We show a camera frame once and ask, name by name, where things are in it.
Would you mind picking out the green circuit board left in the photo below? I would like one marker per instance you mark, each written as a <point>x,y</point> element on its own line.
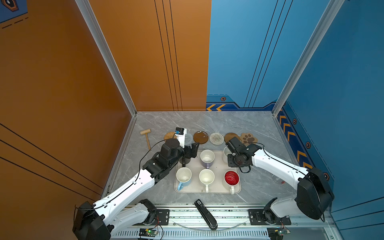
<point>148,233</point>

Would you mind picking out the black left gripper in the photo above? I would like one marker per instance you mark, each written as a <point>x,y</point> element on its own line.
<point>193,151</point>

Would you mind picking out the small wooden mallet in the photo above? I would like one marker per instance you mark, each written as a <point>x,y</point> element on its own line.
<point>146,134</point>

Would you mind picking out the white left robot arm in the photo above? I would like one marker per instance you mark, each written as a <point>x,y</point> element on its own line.
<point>108,216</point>

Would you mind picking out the aluminium corner post left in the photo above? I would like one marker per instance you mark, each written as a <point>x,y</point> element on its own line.
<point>101,42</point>

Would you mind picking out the red mug white handle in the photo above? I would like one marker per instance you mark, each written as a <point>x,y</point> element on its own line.
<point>230,181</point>

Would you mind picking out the aluminium front rail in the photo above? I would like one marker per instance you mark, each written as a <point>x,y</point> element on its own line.
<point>227,216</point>

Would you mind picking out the purple mug white inside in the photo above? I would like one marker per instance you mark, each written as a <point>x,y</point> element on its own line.
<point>207,158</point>

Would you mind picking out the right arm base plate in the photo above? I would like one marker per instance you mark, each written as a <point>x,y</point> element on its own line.
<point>256,217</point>

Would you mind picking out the white woven round coaster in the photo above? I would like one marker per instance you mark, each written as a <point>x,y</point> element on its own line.
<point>217,139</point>

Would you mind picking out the dark brown round wooden coaster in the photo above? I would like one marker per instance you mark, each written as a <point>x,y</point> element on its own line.
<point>230,136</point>

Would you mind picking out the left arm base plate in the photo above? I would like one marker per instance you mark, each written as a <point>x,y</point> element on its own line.
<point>162,217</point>

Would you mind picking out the black mug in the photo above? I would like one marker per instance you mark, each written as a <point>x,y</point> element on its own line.
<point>184,161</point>

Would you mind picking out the circuit board right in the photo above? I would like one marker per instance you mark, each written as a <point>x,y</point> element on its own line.
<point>278,234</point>

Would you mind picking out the aluminium corner post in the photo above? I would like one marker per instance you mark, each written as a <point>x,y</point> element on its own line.
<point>101,42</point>
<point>317,36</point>

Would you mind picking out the glossy brown round coaster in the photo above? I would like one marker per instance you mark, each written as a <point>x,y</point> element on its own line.
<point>201,137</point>

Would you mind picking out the woven rattan round coaster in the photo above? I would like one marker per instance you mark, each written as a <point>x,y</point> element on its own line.
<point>170,135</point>

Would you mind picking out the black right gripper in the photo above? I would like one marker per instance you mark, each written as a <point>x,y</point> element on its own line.
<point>231,165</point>

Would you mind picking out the aluminium corner post right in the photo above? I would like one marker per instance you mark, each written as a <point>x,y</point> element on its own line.
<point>317,36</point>

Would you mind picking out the light blue mug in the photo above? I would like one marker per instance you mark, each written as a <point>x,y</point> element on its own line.
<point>184,177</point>

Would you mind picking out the clear glass round coaster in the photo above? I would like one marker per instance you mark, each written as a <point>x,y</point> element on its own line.
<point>188,139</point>

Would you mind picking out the beige serving tray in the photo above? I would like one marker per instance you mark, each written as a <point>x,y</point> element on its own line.
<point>219,168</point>

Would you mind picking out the black handheld scanner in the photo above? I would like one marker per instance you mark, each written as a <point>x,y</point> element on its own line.
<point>206,214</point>

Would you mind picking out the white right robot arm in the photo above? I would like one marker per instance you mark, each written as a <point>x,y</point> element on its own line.
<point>313,192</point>

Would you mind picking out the cork paw print coaster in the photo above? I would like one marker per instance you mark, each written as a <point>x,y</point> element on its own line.
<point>248,138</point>

